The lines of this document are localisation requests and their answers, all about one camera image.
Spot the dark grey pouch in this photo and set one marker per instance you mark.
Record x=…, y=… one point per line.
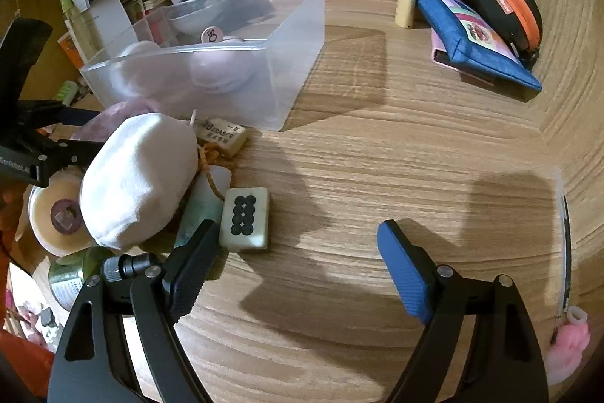
x=250, y=11

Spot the lilac plush puff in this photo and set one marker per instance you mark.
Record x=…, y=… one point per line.
x=222, y=70

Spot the black orange round case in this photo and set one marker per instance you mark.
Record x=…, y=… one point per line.
x=490, y=1

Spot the pale green tube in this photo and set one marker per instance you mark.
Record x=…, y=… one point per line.
x=198, y=209

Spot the white cloth pouch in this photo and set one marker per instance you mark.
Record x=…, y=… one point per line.
x=137, y=176

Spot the orange red cloth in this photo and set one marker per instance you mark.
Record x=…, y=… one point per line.
x=23, y=365

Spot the cream tape roll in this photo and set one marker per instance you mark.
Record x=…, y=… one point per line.
x=47, y=219

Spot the pink round rabbit badge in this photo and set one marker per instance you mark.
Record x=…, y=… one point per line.
x=210, y=34

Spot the mahjong tile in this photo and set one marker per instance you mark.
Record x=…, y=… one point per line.
x=245, y=219

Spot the clear plastic storage bin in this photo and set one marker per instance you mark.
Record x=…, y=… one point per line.
x=283, y=68

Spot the pink rabbit toy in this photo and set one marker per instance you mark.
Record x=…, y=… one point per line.
x=568, y=346

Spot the thin black strip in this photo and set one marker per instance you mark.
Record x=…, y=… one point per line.
x=566, y=233

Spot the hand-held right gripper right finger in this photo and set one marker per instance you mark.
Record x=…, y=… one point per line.
x=403, y=271

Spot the pale green carton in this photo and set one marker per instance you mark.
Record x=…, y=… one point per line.
x=78, y=20

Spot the blue zip pouch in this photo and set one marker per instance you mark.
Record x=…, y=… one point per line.
x=453, y=25

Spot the green orange stick packet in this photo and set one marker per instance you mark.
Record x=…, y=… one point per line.
x=67, y=94

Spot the tall white card box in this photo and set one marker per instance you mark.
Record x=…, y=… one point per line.
x=108, y=16

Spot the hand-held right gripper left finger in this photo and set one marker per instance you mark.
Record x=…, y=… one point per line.
x=188, y=278

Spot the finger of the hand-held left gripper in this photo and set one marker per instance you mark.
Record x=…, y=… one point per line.
x=75, y=116
x=75, y=150

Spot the white round puff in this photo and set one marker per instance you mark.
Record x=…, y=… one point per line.
x=134, y=70

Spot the white printed eraser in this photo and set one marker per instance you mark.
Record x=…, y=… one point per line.
x=222, y=136

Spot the green tin can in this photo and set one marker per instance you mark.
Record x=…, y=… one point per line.
x=71, y=285

